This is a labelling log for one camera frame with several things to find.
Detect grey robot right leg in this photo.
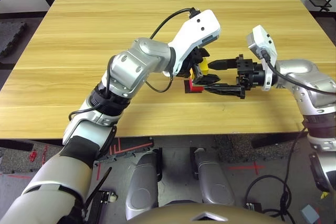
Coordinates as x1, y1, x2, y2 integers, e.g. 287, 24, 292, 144
193, 148, 236, 207

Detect grey robot leg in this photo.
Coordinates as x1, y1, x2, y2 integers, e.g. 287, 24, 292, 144
125, 151, 160, 221
193, 148, 236, 207

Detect small black floor box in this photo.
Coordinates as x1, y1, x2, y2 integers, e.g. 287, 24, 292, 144
245, 202, 264, 213

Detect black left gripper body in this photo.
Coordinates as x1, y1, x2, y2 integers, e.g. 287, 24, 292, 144
177, 49, 205, 78

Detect black box with white connector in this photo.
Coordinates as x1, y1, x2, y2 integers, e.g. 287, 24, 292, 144
92, 189, 118, 207

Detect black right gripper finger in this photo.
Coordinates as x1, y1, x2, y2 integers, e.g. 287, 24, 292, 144
207, 58, 238, 71
204, 84, 242, 99

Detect grey robot left leg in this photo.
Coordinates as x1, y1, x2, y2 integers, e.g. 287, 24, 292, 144
125, 151, 160, 221

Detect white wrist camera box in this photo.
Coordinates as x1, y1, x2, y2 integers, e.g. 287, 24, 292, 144
246, 24, 278, 92
167, 9, 222, 77

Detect tan robot torso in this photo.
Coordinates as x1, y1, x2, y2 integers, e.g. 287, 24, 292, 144
125, 202, 284, 224

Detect blue grey small box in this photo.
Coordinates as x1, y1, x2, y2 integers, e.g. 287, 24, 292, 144
300, 205, 320, 223

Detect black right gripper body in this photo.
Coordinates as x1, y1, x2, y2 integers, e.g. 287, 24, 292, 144
235, 54, 265, 100

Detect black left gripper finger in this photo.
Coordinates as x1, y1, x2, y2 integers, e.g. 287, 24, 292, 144
197, 47, 211, 58
192, 63, 221, 87

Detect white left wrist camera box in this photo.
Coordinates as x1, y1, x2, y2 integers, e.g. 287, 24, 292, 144
167, 9, 222, 77

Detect black stand with plate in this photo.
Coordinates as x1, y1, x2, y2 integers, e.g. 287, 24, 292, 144
307, 0, 336, 13

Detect black coiled floor cable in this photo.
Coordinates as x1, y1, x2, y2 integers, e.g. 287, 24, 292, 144
244, 175, 298, 224

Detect dark foam floor mat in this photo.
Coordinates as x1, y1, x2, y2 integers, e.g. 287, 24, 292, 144
0, 22, 28, 58

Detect black floor tile red lines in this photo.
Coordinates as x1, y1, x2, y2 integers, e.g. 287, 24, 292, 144
98, 136, 155, 163

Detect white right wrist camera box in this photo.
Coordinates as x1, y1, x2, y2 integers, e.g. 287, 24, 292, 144
246, 24, 278, 92

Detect yellow wooden block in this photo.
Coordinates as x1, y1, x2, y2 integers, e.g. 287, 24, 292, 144
199, 59, 210, 74

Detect red wooden block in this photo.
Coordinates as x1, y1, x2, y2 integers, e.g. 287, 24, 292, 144
189, 78, 205, 94

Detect black metal table frame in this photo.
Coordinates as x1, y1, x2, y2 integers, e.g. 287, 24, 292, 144
0, 131, 308, 152

